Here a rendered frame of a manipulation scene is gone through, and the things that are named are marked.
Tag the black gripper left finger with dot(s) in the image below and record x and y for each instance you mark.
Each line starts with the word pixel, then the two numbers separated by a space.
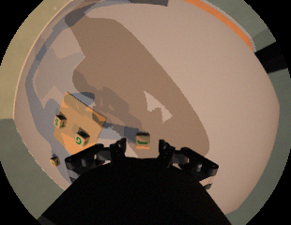
pixel 85 160

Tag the orange flat mat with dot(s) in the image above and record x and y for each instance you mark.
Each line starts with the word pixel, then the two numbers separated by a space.
pixel 79 118

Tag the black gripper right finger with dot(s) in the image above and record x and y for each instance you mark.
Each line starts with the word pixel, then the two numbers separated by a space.
pixel 203 169

